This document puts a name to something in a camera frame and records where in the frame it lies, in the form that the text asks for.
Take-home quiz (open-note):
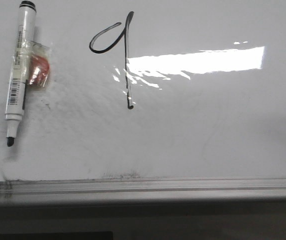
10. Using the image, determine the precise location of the white whiteboard with aluminium frame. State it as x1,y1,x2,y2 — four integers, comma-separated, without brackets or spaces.
0,0,286,207

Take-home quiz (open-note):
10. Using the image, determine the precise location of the red magnet taped to marker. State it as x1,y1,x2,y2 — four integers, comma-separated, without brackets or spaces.
26,41,52,88

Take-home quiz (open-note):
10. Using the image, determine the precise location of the white black-tipped whiteboard marker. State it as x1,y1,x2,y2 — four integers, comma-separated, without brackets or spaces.
5,0,37,147

